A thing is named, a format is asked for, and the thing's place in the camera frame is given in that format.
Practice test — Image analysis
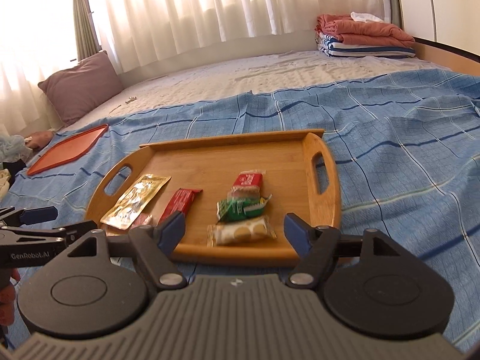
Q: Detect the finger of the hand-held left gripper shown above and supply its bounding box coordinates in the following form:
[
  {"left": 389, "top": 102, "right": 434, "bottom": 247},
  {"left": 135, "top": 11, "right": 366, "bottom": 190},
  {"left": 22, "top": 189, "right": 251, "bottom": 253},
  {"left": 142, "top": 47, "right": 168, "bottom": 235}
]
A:
[
  {"left": 7, "top": 220, "right": 99, "bottom": 242},
  {"left": 0, "top": 205, "right": 58, "bottom": 229}
]

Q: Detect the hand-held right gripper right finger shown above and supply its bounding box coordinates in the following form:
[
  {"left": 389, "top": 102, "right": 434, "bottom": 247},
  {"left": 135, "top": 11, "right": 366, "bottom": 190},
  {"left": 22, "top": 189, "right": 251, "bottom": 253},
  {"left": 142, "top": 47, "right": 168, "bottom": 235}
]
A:
[{"left": 283, "top": 212, "right": 412, "bottom": 291}]

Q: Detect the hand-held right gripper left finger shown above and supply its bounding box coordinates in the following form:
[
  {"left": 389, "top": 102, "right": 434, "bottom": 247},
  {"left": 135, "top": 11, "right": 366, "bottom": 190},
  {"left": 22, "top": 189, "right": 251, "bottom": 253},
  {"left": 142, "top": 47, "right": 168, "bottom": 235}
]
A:
[{"left": 67, "top": 212, "right": 188, "bottom": 291}]

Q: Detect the small red white snack packet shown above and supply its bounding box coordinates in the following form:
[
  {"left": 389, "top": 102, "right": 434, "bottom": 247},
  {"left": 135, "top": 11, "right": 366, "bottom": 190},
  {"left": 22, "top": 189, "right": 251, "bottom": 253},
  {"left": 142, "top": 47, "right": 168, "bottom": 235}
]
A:
[{"left": 129, "top": 214, "right": 154, "bottom": 229}]

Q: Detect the long red snack bar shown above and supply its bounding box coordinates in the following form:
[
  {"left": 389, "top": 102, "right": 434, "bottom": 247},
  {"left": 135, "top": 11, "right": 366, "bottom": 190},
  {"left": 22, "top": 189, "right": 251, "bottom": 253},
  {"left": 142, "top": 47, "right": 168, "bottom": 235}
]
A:
[{"left": 157, "top": 188, "right": 203, "bottom": 226}]

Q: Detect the yellow snack packet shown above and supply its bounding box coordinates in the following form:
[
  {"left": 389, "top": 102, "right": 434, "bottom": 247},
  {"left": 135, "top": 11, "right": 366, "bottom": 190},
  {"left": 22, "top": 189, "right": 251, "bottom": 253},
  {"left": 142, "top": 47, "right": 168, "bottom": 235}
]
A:
[{"left": 100, "top": 173, "right": 172, "bottom": 230}]

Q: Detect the round biscuit packet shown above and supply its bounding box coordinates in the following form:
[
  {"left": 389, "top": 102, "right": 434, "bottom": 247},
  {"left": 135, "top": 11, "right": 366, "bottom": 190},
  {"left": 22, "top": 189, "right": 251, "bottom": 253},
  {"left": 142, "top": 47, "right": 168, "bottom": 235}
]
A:
[{"left": 207, "top": 215, "right": 277, "bottom": 247}]

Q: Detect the green snack packet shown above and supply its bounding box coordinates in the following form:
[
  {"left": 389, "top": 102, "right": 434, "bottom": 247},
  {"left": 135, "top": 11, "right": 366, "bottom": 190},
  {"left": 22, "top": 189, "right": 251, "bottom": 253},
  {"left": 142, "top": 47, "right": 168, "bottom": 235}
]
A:
[{"left": 217, "top": 194, "right": 272, "bottom": 222}]

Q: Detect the red label cracker packet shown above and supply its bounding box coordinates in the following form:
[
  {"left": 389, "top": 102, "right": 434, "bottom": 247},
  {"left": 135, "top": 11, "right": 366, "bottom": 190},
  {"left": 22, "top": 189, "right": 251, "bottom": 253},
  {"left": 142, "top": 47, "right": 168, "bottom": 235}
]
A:
[{"left": 229, "top": 170, "right": 266, "bottom": 200}]

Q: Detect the wooden tray with handles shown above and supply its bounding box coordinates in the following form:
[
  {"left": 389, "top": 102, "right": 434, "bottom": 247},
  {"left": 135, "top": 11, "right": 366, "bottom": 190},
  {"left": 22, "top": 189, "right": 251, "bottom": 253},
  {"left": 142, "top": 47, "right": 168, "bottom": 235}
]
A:
[{"left": 85, "top": 128, "right": 342, "bottom": 269}]

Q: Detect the person's left hand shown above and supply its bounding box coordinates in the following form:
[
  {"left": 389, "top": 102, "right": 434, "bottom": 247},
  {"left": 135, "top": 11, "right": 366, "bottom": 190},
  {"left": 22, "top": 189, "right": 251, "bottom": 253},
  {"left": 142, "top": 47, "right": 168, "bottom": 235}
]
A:
[{"left": 0, "top": 269, "right": 21, "bottom": 327}]

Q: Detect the beige cloth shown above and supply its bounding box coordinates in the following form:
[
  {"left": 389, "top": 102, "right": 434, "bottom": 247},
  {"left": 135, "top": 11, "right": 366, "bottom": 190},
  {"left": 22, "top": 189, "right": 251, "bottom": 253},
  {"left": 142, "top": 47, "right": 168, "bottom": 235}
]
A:
[{"left": 0, "top": 169, "right": 12, "bottom": 199}]

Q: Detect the dark cloth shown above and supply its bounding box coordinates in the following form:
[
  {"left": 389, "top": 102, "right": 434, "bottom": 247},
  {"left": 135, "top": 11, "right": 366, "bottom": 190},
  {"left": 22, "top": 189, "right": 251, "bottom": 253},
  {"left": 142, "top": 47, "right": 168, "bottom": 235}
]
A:
[{"left": 0, "top": 161, "right": 27, "bottom": 181}]

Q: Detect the red plastic tray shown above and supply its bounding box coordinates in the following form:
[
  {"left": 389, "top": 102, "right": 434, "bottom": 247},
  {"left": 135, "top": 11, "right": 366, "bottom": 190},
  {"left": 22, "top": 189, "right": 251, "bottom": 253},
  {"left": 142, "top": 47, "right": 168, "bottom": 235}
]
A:
[{"left": 27, "top": 123, "right": 109, "bottom": 176}]

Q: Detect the light blue cloth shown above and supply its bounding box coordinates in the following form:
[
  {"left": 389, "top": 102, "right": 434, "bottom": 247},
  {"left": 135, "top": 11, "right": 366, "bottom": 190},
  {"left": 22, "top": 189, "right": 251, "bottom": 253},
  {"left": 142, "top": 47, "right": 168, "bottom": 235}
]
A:
[{"left": 0, "top": 134, "right": 29, "bottom": 164}]

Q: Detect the purple pillow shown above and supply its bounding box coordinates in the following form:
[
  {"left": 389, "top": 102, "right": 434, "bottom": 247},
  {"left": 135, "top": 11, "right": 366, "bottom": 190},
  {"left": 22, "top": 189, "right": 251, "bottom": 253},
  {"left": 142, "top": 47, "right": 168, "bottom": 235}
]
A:
[{"left": 37, "top": 50, "right": 125, "bottom": 126}]

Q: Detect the white quilted mattress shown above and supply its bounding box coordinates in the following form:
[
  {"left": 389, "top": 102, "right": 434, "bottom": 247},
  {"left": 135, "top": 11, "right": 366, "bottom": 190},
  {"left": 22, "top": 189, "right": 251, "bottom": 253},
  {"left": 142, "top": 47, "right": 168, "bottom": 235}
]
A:
[{"left": 56, "top": 49, "right": 456, "bottom": 136}]

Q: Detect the blue striped folded blanket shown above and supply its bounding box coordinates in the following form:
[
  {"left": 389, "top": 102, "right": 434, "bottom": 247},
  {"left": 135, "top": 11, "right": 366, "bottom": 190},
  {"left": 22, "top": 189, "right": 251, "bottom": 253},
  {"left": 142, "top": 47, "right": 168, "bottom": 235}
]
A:
[{"left": 317, "top": 32, "right": 416, "bottom": 59}]

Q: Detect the beige curtain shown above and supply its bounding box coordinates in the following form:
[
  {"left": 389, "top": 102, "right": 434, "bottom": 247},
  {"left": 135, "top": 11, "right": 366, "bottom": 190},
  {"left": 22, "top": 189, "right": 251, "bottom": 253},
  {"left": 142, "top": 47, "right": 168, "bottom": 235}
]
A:
[{"left": 67, "top": 0, "right": 102, "bottom": 61}]

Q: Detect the pink folded blanket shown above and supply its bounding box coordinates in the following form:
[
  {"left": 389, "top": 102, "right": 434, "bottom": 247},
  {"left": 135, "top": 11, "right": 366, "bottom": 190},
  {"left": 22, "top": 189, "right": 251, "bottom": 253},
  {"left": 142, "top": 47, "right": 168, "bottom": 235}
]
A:
[{"left": 316, "top": 14, "right": 416, "bottom": 49}]

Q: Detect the white folded cloth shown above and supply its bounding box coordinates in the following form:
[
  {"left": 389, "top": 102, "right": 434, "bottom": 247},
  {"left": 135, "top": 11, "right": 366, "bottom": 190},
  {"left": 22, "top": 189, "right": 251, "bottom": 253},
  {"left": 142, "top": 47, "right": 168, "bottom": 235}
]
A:
[{"left": 350, "top": 11, "right": 385, "bottom": 23}]

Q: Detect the white sheer curtain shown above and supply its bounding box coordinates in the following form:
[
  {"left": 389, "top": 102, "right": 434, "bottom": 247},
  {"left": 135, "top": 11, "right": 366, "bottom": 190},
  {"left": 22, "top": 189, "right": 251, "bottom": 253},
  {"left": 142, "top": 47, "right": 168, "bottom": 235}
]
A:
[{"left": 0, "top": 0, "right": 394, "bottom": 136}]

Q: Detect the white wardrobe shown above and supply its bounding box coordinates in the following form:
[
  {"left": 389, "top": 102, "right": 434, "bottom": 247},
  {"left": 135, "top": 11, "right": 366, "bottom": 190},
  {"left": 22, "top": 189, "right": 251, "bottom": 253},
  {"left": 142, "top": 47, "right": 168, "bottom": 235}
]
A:
[{"left": 394, "top": 0, "right": 480, "bottom": 55}]

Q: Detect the wooden bed frame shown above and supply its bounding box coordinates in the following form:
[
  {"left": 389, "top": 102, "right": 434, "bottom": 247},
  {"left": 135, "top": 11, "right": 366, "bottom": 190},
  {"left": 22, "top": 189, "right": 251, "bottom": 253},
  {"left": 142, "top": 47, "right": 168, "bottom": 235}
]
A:
[{"left": 412, "top": 37, "right": 480, "bottom": 74}]

